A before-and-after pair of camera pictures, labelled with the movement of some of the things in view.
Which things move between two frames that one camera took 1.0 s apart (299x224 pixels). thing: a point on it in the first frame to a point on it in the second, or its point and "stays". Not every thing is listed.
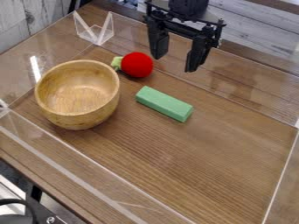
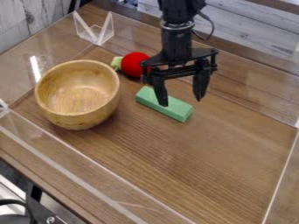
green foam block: [163, 103] stays
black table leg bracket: [40, 213] stays
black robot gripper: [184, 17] to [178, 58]
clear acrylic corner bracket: [95, 34] stays
